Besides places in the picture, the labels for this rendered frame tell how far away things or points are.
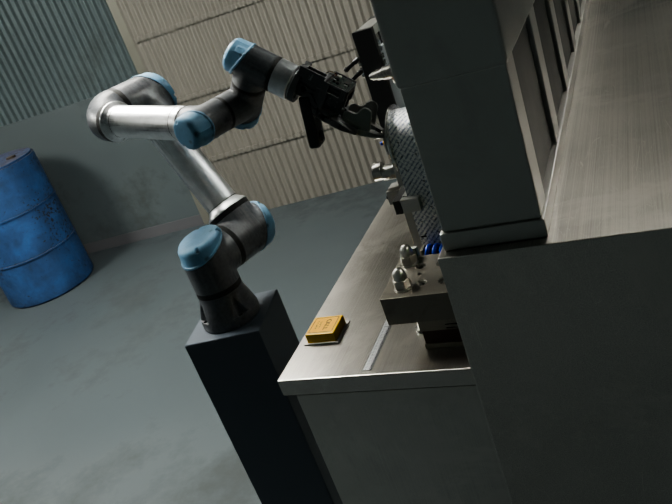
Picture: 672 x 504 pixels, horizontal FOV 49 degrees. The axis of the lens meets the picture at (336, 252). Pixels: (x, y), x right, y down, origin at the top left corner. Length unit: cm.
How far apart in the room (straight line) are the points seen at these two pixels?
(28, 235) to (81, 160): 76
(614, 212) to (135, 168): 511
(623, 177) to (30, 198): 485
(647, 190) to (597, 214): 5
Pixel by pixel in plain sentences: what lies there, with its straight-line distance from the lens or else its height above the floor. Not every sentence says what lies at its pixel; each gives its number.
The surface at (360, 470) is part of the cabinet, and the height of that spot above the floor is 65.
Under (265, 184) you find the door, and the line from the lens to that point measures 527.
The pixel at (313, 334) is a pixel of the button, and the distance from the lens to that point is 163.
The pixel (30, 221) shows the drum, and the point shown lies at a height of 55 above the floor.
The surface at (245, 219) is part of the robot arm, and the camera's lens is 186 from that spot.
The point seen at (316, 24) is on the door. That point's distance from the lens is 488.
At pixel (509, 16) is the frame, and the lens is 58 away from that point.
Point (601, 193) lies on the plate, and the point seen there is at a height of 144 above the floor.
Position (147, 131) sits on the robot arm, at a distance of 170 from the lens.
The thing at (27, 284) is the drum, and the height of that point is 17.
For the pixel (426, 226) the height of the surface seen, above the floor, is 108.
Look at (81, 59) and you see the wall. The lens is 550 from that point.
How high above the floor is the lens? 171
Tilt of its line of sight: 24 degrees down
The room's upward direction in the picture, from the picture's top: 20 degrees counter-clockwise
